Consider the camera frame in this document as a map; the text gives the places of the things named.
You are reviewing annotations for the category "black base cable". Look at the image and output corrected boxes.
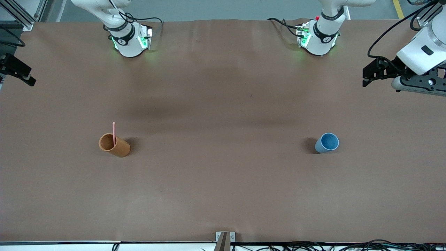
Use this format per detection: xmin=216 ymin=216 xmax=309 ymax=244
xmin=125 ymin=12 xmax=164 ymax=26
xmin=267 ymin=17 xmax=301 ymax=37

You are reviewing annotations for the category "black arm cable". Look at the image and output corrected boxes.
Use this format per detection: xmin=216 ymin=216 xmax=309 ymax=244
xmin=0 ymin=24 xmax=26 ymax=48
xmin=367 ymin=0 xmax=440 ymax=60

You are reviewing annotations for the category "white table edge rail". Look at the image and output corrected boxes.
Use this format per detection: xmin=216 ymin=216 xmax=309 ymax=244
xmin=0 ymin=241 xmax=446 ymax=251

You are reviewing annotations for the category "black cable bundle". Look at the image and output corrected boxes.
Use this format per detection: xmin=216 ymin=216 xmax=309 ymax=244
xmin=232 ymin=239 xmax=446 ymax=251

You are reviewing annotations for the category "grey metal bracket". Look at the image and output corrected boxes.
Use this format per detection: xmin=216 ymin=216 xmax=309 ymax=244
xmin=215 ymin=231 xmax=236 ymax=243

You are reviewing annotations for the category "aluminium frame profile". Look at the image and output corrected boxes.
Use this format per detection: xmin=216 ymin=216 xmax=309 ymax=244
xmin=416 ymin=0 xmax=446 ymax=28
xmin=0 ymin=0 xmax=53 ymax=32

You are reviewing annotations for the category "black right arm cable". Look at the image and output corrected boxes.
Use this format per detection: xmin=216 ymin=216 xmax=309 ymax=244
xmin=0 ymin=24 xmax=26 ymax=48

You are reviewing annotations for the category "black left base cable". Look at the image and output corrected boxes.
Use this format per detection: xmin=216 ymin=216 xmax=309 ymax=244
xmin=267 ymin=17 xmax=301 ymax=37

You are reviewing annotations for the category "black right base cable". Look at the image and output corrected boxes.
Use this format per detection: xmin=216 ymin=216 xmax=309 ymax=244
xmin=125 ymin=12 xmax=164 ymax=26

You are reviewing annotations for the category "blue cup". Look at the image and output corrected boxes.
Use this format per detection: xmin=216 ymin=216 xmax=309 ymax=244
xmin=315 ymin=132 xmax=340 ymax=154

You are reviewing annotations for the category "orange brown cup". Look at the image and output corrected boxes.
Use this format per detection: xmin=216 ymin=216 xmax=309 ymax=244
xmin=99 ymin=133 xmax=131 ymax=158

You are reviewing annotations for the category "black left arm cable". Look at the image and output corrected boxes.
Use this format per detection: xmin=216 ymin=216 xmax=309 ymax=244
xmin=367 ymin=0 xmax=440 ymax=60

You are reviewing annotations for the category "brown table cover sheet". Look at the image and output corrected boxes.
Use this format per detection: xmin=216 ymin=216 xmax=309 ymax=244
xmin=0 ymin=19 xmax=446 ymax=243

